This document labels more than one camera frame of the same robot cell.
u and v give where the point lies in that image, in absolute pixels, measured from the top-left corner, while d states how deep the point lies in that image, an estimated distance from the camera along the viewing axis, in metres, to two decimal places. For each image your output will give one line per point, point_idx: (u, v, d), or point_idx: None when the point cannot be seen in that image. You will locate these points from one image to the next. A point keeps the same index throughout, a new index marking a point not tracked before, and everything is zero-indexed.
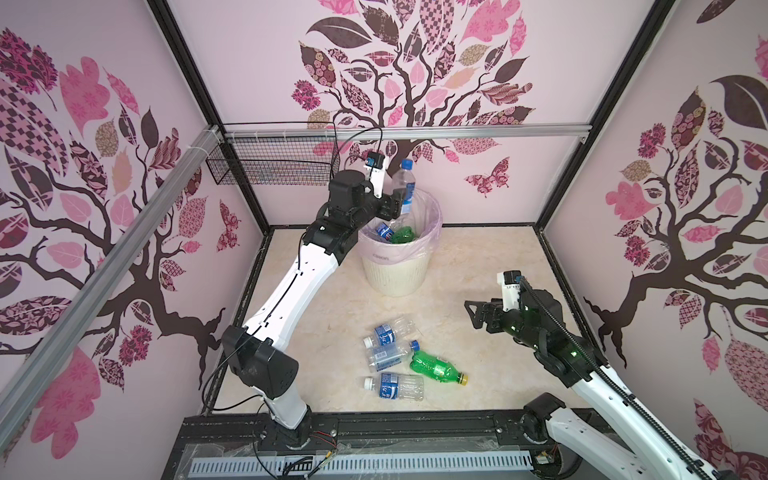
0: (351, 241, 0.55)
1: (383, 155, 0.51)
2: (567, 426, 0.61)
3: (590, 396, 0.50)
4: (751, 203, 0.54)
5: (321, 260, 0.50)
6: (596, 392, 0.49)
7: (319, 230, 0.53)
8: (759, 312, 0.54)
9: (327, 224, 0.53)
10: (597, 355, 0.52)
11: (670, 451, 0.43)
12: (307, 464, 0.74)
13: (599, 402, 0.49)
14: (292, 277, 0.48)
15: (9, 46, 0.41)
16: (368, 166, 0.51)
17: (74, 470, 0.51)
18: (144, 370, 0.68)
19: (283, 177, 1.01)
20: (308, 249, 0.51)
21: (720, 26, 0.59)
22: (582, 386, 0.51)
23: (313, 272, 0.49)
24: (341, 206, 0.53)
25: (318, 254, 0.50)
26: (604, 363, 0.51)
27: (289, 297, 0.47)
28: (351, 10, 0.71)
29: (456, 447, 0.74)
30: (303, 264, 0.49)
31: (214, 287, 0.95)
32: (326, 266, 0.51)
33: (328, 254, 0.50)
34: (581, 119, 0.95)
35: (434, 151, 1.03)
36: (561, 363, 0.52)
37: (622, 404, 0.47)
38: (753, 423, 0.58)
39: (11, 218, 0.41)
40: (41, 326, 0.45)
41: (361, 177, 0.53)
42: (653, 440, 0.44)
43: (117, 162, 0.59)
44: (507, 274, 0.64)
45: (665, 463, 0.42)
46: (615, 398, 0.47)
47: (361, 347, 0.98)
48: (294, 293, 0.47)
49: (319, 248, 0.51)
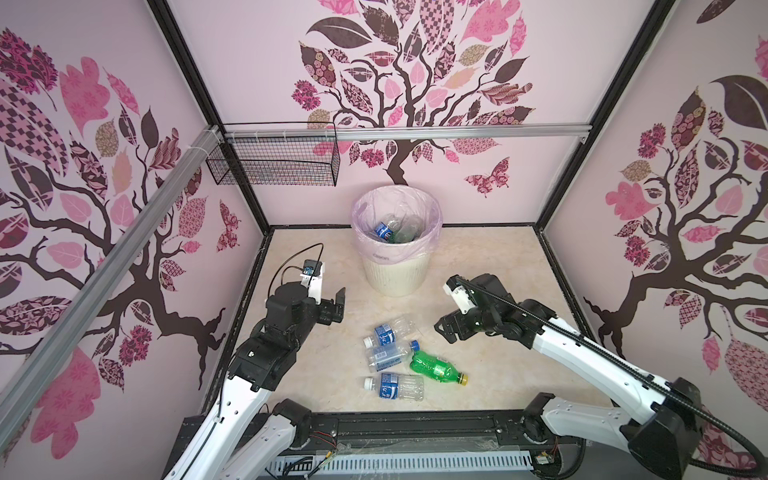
0: (285, 364, 0.49)
1: (318, 263, 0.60)
2: (560, 410, 0.62)
3: (549, 348, 0.52)
4: (751, 203, 0.54)
5: (245, 399, 0.44)
6: (553, 343, 0.51)
7: (248, 356, 0.47)
8: (759, 312, 0.54)
9: (258, 348, 0.48)
10: (547, 309, 0.55)
11: (625, 376, 0.44)
12: (307, 464, 0.74)
13: (558, 351, 0.51)
14: (213, 425, 0.42)
15: (9, 46, 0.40)
16: (307, 275, 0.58)
17: (74, 469, 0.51)
18: (144, 370, 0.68)
19: (283, 178, 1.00)
20: (233, 385, 0.45)
21: (720, 27, 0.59)
22: (538, 342, 0.53)
23: (235, 415, 0.43)
24: (276, 324, 0.50)
25: (243, 391, 0.44)
26: (553, 315, 0.54)
27: (204, 455, 0.41)
28: (351, 10, 0.71)
29: (455, 447, 0.74)
30: (225, 408, 0.43)
31: (214, 287, 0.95)
32: (251, 404, 0.44)
33: (254, 390, 0.45)
34: (581, 119, 0.95)
35: (434, 151, 1.03)
36: (517, 328, 0.54)
37: (576, 346, 0.49)
38: (753, 423, 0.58)
39: (12, 218, 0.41)
40: (41, 326, 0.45)
41: (302, 292, 0.51)
42: (611, 372, 0.45)
43: (117, 162, 0.59)
44: (450, 280, 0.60)
45: (623, 387, 0.44)
46: (568, 343, 0.50)
47: (361, 347, 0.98)
48: (209, 449, 0.41)
49: (245, 384, 0.45)
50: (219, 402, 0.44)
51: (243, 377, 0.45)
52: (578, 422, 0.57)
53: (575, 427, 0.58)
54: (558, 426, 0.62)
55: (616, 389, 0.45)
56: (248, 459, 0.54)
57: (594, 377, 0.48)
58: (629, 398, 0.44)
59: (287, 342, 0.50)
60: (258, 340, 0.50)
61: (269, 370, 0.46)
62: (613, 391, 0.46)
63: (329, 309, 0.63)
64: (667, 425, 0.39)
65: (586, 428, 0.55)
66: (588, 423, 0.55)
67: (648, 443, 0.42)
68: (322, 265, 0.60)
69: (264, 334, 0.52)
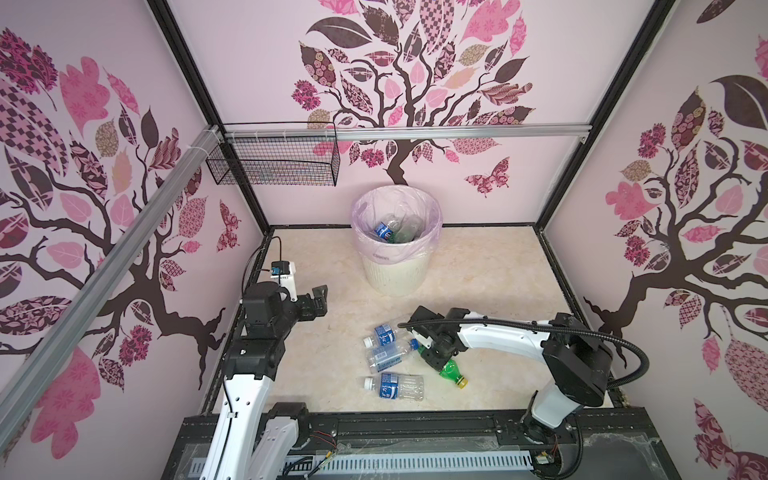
0: (278, 352, 0.51)
1: (286, 263, 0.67)
2: (535, 402, 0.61)
3: (471, 337, 0.60)
4: (751, 203, 0.54)
5: (253, 388, 0.46)
6: (473, 334, 0.59)
7: (240, 354, 0.49)
8: (759, 312, 0.54)
9: (248, 346, 0.50)
10: (462, 309, 0.65)
11: (520, 331, 0.52)
12: (307, 464, 0.74)
13: (477, 337, 0.59)
14: (228, 422, 0.43)
15: (9, 46, 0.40)
16: (275, 274, 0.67)
17: (75, 469, 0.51)
18: (144, 370, 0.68)
19: (283, 177, 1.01)
20: (235, 384, 0.46)
21: (720, 27, 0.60)
22: (465, 338, 0.61)
23: (247, 405, 0.45)
24: (259, 320, 0.52)
25: (247, 384, 0.46)
26: (466, 311, 0.64)
27: (230, 449, 0.42)
28: (352, 10, 0.71)
29: (455, 447, 0.74)
30: (236, 404, 0.45)
31: (214, 287, 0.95)
32: (260, 392, 0.47)
33: (259, 378, 0.47)
34: (581, 119, 0.95)
35: (434, 151, 1.03)
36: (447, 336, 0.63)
37: (485, 326, 0.58)
38: (755, 424, 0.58)
39: (12, 218, 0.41)
40: (41, 326, 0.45)
41: (274, 284, 0.55)
42: (510, 333, 0.53)
43: (117, 162, 0.59)
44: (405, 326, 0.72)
45: (522, 341, 0.51)
46: (478, 326, 0.59)
47: (361, 347, 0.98)
48: (233, 442, 0.42)
49: (248, 377, 0.47)
50: (228, 400, 0.45)
51: (243, 373, 0.47)
52: (545, 402, 0.60)
53: (556, 411, 0.59)
54: (551, 418, 0.62)
55: (518, 344, 0.53)
56: (264, 462, 0.53)
57: (504, 345, 0.55)
58: (529, 347, 0.51)
59: (272, 331, 0.53)
60: (245, 341, 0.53)
61: (267, 357, 0.49)
62: (519, 348, 0.53)
63: (309, 305, 0.65)
64: (555, 355, 0.45)
65: (557, 405, 0.57)
66: (550, 399, 0.58)
67: (563, 379, 0.47)
68: (290, 263, 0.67)
69: (247, 335, 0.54)
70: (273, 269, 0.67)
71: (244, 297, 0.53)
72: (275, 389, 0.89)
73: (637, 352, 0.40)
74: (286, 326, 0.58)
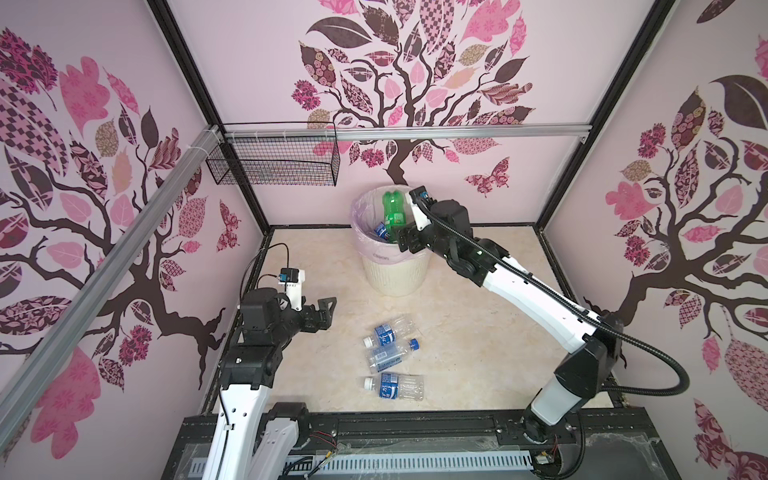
0: (275, 359, 0.50)
1: (294, 270, 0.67)
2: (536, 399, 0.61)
3: (497, 286, 0.53)
4: (751, 203, 0.54)
5: (248, 399, 0.45)
6: (498, 281, 0.52)
7: (235, 363, 0.48)
8: (759, 312, 0.54)
9: (244, 354, 0.48)
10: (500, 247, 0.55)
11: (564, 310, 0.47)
12: (307, 464, 0.74)
13: (506, 290, 0.52)
14: (224, 433, 0.43)
15: (9, 46, 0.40)
16: (282, 280, 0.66)
17: (74, 469, 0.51)
18: (144, 371, 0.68)
19: (283, 177, 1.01)
20: (230, 395, 0.45)
21: (720, 27, 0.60)
22: (489, 281, 0.54)
23: (243, 416, 0.44)
24: (256, 325, 0.51)
25: (243, 394, 0.45)
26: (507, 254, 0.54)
27: (226, 460, 0.41)
28: (352, 10, 0.71)
29: (455, 447, 0.74)
30: (232, 415, 0.44)
31: (214, 287, 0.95)
32: (255, 402, 0.45)
33: (255, 387, 0.46)
34: (581, 119, 0.95)
35: (434, 151, 1.03)
36: (470, 264, 0.54)
37: (524, 284, 0.50)
38: (754, 424, 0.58)
39: (11, 218, 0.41)
40: (41, 326, 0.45)
41: (274, 289, 0.55)
42: (549, 305, 0.48)
43: (117, 162, 0.59)
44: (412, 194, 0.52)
45: (562, 322, 0.46)
46: (517, 279, 0.51)
47: (361, 347, 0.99)
48: (229, 453, 0.41)
49: (245, 386, 0.46)
50: (224, 412, 0.44)
51: (239, 382, 0.46)
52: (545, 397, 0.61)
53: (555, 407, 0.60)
54: (549, 414, 0.62)
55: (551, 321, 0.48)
56: (265, 465, 0.53)
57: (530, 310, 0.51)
58: (563, 331, 0.47)
59: (269, 337, 0.52)
60: (241, 348, 0.50)
61: (263, 366, 0.47)
62: (549, 324, 0.49)
63: (313, 317, 0.63)
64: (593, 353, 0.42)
65: (554, 399, 0.59)
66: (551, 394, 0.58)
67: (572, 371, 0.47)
68: (297, 272, 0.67)
69: (244, 342, 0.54)
70: (281, 275, 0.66)
71: (242, 302, 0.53)
72: (276, 389, 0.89)
73: (675, 367, 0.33)
74: (285, 335, 0.57)
